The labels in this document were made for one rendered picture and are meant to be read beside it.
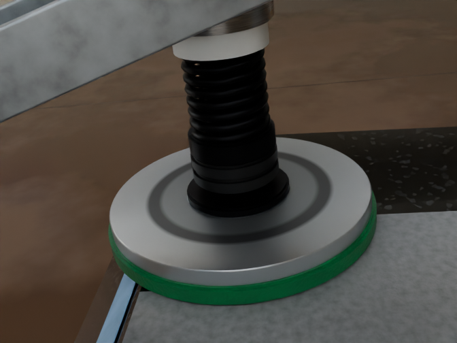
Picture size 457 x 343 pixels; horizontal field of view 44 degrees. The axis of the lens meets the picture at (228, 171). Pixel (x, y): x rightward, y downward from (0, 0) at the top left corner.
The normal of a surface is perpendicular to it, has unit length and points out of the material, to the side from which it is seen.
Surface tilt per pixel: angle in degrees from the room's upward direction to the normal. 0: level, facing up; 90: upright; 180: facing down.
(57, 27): 90
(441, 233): 0
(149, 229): 0
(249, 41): 90
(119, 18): 90
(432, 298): 0
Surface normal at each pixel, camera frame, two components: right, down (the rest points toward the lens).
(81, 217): -0.11, -0.88
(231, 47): 0.28, 0.41
